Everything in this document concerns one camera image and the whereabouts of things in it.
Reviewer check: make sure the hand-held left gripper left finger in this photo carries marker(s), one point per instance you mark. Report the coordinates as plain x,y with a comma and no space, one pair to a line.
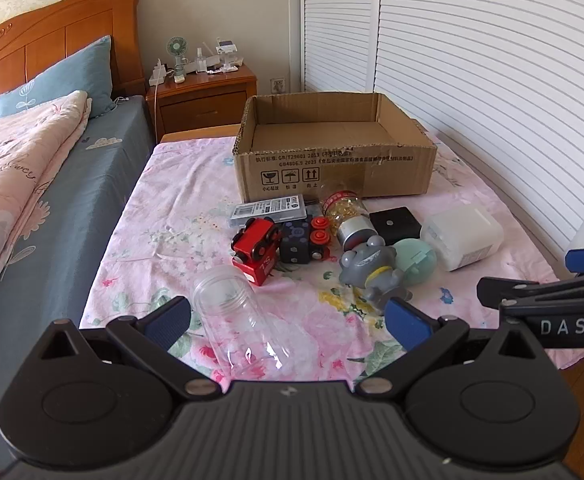
169,321

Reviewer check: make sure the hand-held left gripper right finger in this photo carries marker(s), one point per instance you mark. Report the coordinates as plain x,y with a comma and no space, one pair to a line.
404,322

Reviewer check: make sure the clear plastic jar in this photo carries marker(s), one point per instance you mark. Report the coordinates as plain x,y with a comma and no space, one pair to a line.
237,320

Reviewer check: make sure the white plastic container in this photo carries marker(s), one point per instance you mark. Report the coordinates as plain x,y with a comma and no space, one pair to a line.
462,237

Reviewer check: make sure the red toy car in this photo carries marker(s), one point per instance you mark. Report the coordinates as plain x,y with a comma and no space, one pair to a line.
259,246

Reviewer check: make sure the black cube toy red knobs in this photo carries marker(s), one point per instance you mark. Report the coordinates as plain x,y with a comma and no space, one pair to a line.
294,242

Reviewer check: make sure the clear plastic labelled case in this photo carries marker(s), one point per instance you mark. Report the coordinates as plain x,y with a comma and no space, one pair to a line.
267,210

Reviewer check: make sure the brown cardboard box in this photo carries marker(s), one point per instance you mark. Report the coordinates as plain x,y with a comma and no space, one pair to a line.
322,170

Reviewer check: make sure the green plastic ball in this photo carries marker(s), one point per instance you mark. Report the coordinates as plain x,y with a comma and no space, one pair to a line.
418,257

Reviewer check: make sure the black square box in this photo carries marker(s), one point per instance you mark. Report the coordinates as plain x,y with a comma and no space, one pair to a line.
394,222

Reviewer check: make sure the pink floral sheet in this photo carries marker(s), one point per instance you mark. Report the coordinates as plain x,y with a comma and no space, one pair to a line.
181,220

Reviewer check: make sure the blue bed sheet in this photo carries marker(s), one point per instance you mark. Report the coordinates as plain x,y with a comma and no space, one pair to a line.
71,200

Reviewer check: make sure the wooden nightstand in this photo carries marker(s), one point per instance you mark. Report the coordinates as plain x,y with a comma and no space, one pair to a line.
196,110

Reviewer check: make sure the wide white louvered door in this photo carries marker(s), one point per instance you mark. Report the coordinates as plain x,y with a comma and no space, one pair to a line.
497,60

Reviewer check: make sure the pink floral quilt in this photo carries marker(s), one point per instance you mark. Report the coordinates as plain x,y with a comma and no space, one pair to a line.
16,160

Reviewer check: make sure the white power strip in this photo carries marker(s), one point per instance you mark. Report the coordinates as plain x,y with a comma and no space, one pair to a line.
159,77

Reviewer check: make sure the clear spray bottle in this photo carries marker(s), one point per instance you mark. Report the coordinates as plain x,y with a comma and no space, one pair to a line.
200,62

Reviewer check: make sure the blue pillow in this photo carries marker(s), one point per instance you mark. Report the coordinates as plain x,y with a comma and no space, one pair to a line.
61,80

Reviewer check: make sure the small green desk fan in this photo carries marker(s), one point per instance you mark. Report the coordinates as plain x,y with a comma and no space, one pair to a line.
175,47

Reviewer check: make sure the white phone stand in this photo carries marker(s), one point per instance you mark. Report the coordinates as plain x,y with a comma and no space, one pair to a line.
224,52

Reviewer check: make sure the wooden headboard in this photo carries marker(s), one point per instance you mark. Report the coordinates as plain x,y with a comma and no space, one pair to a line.
46,45

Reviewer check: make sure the narrow white louvered door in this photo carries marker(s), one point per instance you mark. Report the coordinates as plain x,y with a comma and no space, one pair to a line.
339,25

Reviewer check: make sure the wooden bed frame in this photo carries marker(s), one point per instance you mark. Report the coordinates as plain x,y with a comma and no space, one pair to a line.
196,134

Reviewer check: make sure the wall outlet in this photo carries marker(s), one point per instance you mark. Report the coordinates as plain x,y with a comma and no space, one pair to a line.
278,86

